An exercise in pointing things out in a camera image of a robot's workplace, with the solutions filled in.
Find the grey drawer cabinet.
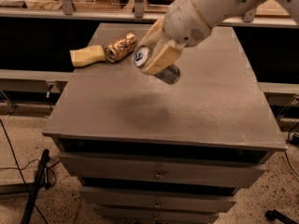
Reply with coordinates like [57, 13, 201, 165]
[42, 22, 288, 224]

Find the bottom grey drawer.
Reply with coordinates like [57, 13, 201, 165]
[93, 205, 219, 224]

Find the black tripod leg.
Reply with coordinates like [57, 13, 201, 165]
[21, 149, 50, 224]

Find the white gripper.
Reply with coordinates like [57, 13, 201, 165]
[137, 0, 211, 76]

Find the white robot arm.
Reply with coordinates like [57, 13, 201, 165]
[133, 0, 299, 76]

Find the grey drawer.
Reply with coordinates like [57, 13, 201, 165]
[59, 152, 265, 188]
[93, 205, 219, 224]
[79, 187, 236, 213]

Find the grey metal shelf rail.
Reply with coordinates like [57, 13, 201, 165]
[0, 0, 299, 26]

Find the black floor cable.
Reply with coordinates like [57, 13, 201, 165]
[0, 119, 50, 224]

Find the crumpled gold soda can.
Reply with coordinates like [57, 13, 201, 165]
[105, 33, 137, 63]

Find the grey low bench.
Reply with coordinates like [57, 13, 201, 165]
[0, 69, 72, 93]

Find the black stand foot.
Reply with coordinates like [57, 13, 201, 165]
[265, 210, 298, 224]

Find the silver blue redbull can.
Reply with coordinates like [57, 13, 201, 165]
[132, 44, 181, 85]

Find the cream foam block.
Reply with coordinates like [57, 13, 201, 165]
[70, 45, 106, 68]

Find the top grey drawer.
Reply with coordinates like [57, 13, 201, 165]
[59, 152, 265, 188]

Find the middle grey drawer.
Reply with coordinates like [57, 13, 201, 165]
[79, 187, 236, 213]

